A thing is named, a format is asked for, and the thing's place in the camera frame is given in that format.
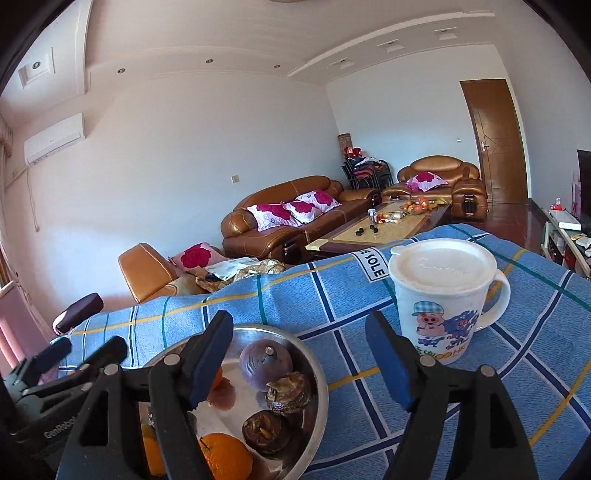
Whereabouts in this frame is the pile of clothes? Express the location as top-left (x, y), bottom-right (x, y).
top-left (196, 258), bottom-right (287, 295)

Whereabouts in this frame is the white cartoon mug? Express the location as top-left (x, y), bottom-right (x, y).
top-left (388, 249), bottom-right (512, 365)

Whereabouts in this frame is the white mug lid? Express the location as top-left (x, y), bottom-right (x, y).
top-left (389, 239), bottom-right (498, 295)

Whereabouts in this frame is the brown leather sofa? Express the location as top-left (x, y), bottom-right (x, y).
top-left (221, 175), bottom-right (382, 261)

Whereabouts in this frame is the brown wooden door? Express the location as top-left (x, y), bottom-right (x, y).
top-left (459, 79), bottom-right (528, 205)

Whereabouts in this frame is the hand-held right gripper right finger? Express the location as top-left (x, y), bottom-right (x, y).
top-left (365, 311), bottom-right (539, 480)

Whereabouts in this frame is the white air conditioner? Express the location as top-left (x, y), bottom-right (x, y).
top-left (24, 113), bottom-right (87, 166)

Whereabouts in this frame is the orange leather armchair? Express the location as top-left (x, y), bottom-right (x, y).
top-left (117, 242), bottom-right (227, 304)

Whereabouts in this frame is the metal bowl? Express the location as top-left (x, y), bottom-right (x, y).
top-left (139, 324), bottom-right (329, 480)

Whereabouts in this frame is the large orange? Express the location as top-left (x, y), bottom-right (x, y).
top-left (198, 431), bottom-right (254, 480)

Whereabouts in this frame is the television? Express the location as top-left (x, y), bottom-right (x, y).
top-left (577, 149), bottom-right (591, 217)

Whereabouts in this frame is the red floral cushion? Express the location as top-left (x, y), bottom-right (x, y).
top-left (171, 242), bottom-right (225, 274)

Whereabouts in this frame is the pink curtain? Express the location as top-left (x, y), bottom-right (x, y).
top-left (0, 115), bottom-right (52, 370)

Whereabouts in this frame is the wooden coffee table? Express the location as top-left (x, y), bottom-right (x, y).
top-left (305, 199), bottom-right (451, 259)

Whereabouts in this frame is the television stand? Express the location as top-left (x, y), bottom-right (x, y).
top-left (540, 208), bottom-right (591, 278)

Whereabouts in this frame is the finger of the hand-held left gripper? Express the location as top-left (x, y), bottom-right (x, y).
top-left (18, 335), bottom-right (129, 407)
top-left (9, 338), bottom-right (73, 389)

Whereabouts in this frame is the blue plaid blanket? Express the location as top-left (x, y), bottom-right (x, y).
top-left (46, 224), bottom-right (591, 480)

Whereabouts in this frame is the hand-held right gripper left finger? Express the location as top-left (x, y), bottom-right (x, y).
top-left (55, 310), bottom-right (235, 480)

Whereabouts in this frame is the plate of snacks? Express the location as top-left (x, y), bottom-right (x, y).
top-left (399, 198), bottom-right (439, 216)

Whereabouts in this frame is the stack of dark chairs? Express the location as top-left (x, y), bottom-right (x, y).
top-left (342, 157), bottom-right (393, 191)

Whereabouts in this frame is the dark maroon seat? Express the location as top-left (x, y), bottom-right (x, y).
top-left (52, 292), bottom-right (105, 336)

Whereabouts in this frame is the air conditioner hose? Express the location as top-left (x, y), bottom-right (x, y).
top-left (27, 165), bottom-right (43, 232)

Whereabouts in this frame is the brown leather armchair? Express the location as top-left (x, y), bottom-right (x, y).
top-left (381, 155), bottom-right (488, 217)

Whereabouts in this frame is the cut passion fruit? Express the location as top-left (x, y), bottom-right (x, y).
top-left (242, 409), bottom-right (291, 455)

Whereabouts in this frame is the white flat box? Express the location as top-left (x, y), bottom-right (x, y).
top-left (547, 210), bottom-right (583, 231)

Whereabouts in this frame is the small floral cushion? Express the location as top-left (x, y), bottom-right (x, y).
top-left (406, 172), bottom-right (448, 193)

